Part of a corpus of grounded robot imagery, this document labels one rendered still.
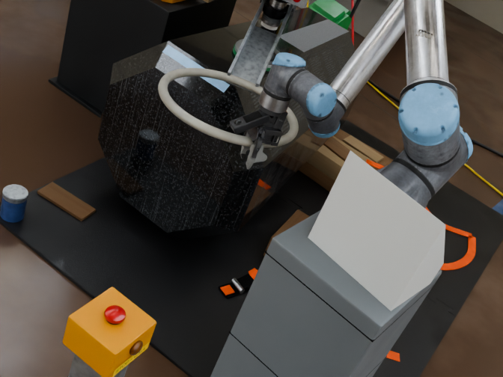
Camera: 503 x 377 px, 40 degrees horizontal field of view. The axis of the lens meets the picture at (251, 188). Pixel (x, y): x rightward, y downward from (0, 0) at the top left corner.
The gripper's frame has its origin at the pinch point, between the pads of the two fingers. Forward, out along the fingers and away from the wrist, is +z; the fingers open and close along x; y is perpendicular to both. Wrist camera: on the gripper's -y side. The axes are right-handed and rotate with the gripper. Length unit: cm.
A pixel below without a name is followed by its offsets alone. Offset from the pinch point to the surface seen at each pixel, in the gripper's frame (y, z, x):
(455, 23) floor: 384, 49, 386
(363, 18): 235, 46, 321
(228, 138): -7.9, -7.3, -0.1
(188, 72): -10.1, -7.0, 42.3
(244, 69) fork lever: 14, -8, 51
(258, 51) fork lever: 22, -12, 60
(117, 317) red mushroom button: -57, -13, -80
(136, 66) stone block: -14, 15, 88
